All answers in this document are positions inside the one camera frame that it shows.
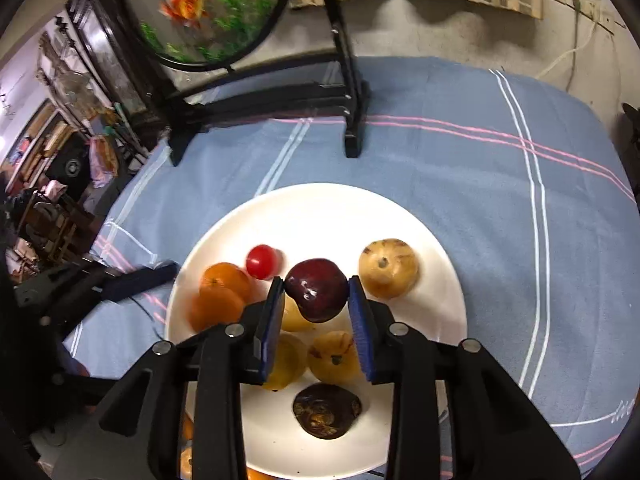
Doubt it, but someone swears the large orange mandarin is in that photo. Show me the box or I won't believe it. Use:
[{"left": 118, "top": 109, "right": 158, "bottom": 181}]
[{"left": 200, "top": 262, "right": 257, "bottom": 304}]

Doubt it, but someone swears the small red cherry tomato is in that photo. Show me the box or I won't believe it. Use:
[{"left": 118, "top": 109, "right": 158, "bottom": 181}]
[{"left": 245, "top": 244, "right": 281, "bottom": 281}]

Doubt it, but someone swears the dark brown mangosteen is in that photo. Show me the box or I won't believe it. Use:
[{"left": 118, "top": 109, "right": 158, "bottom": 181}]
[{"left": 292, "top": 382, "right": 362, "bottom": 440}]

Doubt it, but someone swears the dark purple plum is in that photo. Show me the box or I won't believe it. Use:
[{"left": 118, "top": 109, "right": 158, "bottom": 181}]
[{"left": 284, "top": 258, "right": 349, "bottom": 324}]

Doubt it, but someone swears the large tan spotted fruit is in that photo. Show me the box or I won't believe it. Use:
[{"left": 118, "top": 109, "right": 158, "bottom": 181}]
[{"left": 358, "top": 238, "right": 419, "bottom": 299}]

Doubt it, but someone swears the tan round fruit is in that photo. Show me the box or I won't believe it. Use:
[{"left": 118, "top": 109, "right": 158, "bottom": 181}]
[{"left": 282, "top": 295, "right": 314, "bottom": 333}]

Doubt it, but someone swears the tan spotted passion fruit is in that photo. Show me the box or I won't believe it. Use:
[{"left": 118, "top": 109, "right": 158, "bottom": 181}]
[{"left": 307, "top": 330, "right": 361, "bottom": 385}]

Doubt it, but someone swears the white round plate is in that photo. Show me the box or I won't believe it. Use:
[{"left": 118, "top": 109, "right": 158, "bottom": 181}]
[{"left": 164, "top": 182, "right": 469, "bottom": 480}]

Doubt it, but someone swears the blue plaid tablecloth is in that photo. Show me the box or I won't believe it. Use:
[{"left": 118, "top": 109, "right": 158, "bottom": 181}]
[{"left": 92, "top": 58, "right": 639, "bottom": 474}]

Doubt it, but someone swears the dark wooden cabinet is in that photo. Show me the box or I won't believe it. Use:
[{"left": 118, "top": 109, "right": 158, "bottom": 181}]
[{"left": 65, "top": 0, "right": 168, "bottom": 146}]

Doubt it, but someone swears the black framed round goldfish screen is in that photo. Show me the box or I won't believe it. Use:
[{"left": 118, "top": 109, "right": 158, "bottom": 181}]
[{"left": 116, "top": 0, "right": 369, "bottom": 165}]

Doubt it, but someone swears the wall power strip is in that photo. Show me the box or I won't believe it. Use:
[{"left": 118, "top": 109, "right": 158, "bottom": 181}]
[{"left": 553, "top": 0, "right": 627, "bottom": 35}]

